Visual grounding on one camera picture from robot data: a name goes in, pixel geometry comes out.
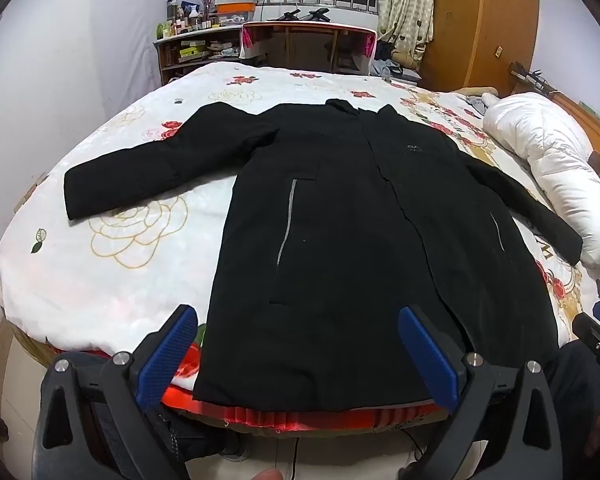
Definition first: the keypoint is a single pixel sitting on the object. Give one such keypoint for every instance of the bed with floral sheet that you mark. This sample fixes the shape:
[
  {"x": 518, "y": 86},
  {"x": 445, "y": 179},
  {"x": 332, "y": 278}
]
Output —
[{"x": 130, "y": 270}]

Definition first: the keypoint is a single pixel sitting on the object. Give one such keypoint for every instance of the dark bag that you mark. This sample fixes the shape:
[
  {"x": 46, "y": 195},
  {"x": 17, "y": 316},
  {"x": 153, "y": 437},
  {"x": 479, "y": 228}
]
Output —
[{"x": 200, "y": 435}]

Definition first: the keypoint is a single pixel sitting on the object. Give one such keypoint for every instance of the person's dark trousers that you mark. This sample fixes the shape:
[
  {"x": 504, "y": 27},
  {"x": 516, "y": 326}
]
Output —
[{"x": 575, "y": 395}]

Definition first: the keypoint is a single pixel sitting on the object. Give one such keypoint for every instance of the wooden shelf unit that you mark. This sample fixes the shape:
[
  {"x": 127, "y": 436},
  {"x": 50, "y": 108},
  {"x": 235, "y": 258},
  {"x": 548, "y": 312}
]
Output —
[{"x": 190, "y": 52}]

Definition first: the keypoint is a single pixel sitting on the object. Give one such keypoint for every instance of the black tool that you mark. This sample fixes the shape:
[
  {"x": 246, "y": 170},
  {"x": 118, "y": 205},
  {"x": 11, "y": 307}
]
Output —
[
  {"x": 319, "y": 14},
  {"x": 285, "y": 16}
]

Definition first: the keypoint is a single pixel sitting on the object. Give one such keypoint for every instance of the pile of clothes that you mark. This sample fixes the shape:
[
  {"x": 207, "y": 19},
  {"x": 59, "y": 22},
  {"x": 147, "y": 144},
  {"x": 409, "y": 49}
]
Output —
[{"x": 397, "y": 62}]

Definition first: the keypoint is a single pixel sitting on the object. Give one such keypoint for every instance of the group of bottles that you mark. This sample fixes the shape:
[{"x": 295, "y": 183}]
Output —
[{"x": 185, "y": 20}]

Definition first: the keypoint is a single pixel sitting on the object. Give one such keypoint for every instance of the white duvet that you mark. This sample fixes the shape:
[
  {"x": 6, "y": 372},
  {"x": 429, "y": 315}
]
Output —
[{"x": 545, "y": 160}]

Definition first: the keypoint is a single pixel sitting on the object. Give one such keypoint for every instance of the black coat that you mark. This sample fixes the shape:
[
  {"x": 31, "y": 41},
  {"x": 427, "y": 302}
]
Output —
[{"x": 330, "y": 260}]

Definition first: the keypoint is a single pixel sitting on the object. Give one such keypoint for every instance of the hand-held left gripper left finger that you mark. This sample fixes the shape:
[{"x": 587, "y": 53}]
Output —
[{"x": 172, "y": 340}]

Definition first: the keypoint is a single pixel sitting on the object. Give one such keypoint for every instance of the wooden headboard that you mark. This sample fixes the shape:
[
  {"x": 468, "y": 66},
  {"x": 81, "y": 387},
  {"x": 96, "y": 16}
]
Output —
[{"x": 587, "y": 120}]

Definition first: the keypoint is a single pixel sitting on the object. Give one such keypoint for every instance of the wooden desk with shelves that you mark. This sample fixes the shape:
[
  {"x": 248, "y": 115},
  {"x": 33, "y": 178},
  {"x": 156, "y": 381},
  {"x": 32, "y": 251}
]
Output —
[{"x": 305, "y": 42}]

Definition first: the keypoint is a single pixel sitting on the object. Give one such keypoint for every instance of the wooden wardrobe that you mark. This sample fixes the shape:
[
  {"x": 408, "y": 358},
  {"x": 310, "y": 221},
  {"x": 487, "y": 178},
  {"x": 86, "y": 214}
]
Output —
[{"x": 480, "y": 20}]

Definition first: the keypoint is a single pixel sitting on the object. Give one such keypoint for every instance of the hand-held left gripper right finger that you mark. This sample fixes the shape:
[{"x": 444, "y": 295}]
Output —
[{"x": 425, "y": 345}]

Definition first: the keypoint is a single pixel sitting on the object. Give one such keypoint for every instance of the orange storage box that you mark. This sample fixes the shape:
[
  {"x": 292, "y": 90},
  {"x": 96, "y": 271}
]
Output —
[{"x": 235, "y": 7}]

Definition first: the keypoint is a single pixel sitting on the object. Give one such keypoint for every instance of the patterned curtain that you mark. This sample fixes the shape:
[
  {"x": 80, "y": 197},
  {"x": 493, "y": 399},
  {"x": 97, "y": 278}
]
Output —
[{"x": 405, "y": 5}]

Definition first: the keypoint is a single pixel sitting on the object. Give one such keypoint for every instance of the grey garment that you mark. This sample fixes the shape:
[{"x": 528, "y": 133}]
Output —
[{"x": 477, "y": 105}]

